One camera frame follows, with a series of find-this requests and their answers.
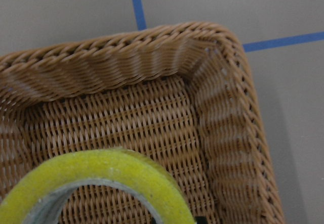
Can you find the yellow tape roll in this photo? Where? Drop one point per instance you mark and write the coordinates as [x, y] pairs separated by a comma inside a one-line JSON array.
[[41, 195]]

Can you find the brown wicker basket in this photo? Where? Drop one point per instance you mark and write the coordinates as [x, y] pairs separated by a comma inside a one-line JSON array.
[[181, 94]]

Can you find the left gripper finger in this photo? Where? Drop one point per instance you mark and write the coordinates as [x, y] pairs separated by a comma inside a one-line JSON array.
[[200, 220]]

